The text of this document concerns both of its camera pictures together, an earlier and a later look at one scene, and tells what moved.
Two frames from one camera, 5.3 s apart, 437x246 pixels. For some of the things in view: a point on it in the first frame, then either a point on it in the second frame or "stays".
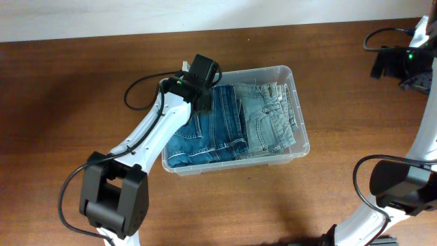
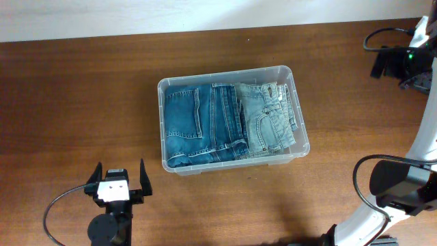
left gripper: (203, 103) → (137, 195)
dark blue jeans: (218, 134) stays
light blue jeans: (272, 122) stays
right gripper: (398, 57) stays
